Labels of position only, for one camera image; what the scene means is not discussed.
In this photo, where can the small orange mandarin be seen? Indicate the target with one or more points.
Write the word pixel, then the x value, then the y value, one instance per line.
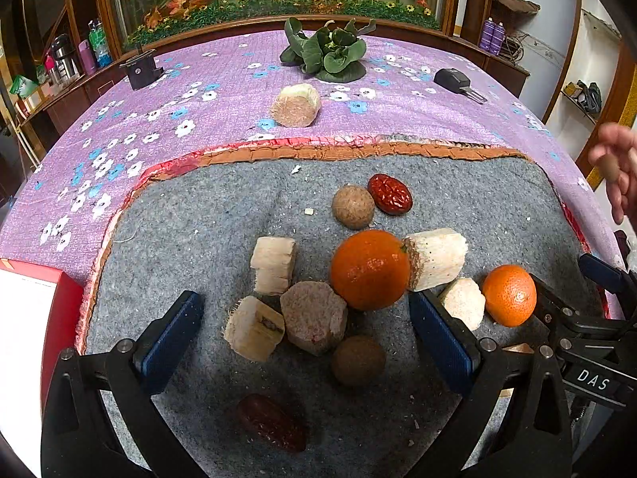
pixel 510 295

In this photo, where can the purple floral tablecloth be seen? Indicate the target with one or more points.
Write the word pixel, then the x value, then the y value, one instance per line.
pixel 212 107

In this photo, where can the brown round longan front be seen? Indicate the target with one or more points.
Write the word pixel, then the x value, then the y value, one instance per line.
pixel 358 360

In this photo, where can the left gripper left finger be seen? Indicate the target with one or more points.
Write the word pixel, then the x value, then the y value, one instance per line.
pixel 163 343

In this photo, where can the green leafy vegetable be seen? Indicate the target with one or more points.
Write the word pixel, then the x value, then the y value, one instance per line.
pixel 332 54

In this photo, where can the black car key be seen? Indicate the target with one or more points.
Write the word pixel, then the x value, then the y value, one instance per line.
pixel 457 82

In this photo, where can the red white tray box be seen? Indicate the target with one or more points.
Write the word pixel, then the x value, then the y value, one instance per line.
pixel 39 314

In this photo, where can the cane chunk on purple cloth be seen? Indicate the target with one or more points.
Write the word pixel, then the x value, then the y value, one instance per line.
pixel 296 105

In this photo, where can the dark red date front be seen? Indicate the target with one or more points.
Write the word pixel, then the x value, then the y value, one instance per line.
pixel 270 421

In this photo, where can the brown round longan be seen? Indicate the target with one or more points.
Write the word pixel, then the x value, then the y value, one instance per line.
pixel 358 360
pixel 353 207

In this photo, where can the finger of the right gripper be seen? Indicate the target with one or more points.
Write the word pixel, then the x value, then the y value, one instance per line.
pixel 554 313
pixel 601 273

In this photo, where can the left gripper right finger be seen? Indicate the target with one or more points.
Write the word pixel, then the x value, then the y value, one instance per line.
pixel 450 343

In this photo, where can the pale sugarcane chunk tall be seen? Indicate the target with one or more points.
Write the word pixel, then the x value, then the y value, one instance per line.
pixel 273 261

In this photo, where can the small white cane chunk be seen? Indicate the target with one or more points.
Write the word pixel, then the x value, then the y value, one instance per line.
pixel 464 300

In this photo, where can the grey felt mat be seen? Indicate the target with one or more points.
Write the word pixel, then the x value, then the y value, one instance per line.
pixel 198 232

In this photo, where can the sugarcane chunk with bark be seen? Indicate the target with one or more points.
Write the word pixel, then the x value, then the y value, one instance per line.
pixel 254 330

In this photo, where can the pink thermos bottle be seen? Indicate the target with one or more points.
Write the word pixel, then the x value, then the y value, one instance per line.
pixel 87 57

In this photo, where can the person's right hand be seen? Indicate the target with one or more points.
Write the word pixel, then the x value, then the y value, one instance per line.
pixel 619 142

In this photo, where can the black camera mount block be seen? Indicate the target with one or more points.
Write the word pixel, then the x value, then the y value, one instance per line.
pixel 142 69

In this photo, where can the steel thermos flask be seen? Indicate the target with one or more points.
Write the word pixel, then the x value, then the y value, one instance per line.
pixel 64 55

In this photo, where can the large white cane cylinder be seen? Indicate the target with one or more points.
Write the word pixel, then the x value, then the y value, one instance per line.
pixel 436 257

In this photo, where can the brown round longan top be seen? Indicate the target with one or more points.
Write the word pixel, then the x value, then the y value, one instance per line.
pixel 353 207

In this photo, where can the pinkish hexagonal cane chunk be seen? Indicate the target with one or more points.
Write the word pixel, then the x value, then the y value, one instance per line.
pixel 315 316

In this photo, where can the green plastic bottle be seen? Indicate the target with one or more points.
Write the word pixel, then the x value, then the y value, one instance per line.
pixel 99 44

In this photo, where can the large orange mandarin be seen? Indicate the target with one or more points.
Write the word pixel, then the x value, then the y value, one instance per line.
pixel 370 270

